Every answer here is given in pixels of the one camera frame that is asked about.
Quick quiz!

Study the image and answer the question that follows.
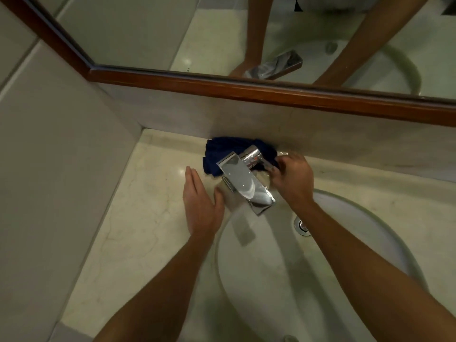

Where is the person's left hand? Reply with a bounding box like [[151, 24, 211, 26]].
[[182, 167, 226, 243]]

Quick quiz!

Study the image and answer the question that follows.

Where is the person's right hand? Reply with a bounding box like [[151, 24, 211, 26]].
[[271, 153, 316, 213]]

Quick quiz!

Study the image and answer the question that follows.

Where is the chrome sink overflow ring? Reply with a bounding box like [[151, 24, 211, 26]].
[[294, 216, 314, 237]]

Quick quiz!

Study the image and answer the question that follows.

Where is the wood-framed wall mirror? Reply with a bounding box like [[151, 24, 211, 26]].
[[0, 0, 456, 128]]

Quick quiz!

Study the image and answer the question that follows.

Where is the white oval sink basin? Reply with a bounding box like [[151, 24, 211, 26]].
[[216, 189, 429, 342]]

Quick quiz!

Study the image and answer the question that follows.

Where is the person's right forearm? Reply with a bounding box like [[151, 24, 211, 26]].
[[292, 200, 456, 342]]

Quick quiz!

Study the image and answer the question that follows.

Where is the chrome basin faucet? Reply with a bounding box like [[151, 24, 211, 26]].
[[217, 145, 277, 216]]

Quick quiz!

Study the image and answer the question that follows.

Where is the person's left forearm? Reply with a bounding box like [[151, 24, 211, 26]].
[[93, 228, 219, 342]]

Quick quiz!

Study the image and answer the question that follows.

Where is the dark blue cleaning cloth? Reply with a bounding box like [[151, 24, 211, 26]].
[[203, 137, 280, 177]]

